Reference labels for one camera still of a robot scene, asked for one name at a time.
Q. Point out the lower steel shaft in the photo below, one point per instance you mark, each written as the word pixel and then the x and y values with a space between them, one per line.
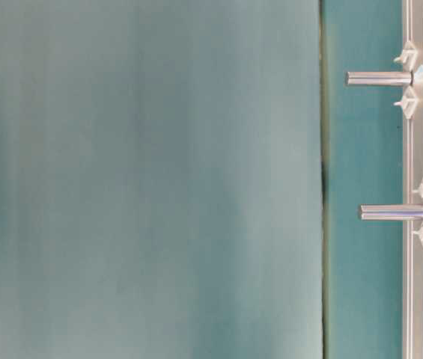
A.
pixel 390 212

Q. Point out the steel shaft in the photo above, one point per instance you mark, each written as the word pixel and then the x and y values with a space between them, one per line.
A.
pixel 390 212
pixel 378 79

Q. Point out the upper steel shaft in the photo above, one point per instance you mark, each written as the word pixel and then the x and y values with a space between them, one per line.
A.
pixel 378 79

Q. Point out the white bracket below upper shaft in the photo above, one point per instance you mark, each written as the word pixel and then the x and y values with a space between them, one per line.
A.
pixel 408 102

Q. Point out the white bracket above upper shaft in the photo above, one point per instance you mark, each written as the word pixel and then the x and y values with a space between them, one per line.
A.
pixel 408 56

